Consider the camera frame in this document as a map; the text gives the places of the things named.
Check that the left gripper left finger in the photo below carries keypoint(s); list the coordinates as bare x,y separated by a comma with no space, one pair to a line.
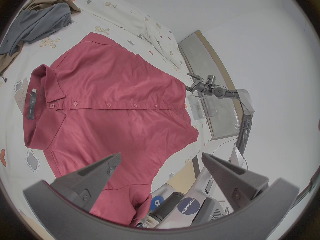
85,181

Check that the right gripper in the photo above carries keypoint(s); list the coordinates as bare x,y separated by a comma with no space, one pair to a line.
200,87

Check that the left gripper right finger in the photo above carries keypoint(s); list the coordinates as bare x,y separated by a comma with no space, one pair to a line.
235,181

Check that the red shirt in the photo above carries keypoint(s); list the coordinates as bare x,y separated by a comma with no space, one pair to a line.
112,84

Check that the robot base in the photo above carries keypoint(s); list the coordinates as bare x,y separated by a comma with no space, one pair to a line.
175,204

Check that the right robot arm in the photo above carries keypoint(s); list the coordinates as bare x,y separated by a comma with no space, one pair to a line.
246,124

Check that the clear plastic box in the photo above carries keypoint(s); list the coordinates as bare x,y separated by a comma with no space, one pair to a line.
202,106

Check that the white printed quilt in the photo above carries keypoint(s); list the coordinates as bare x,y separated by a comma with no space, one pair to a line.
120,11

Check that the bed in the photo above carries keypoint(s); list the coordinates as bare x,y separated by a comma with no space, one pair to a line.
35,56

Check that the grey garment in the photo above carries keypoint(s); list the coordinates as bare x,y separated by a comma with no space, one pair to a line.
37,24

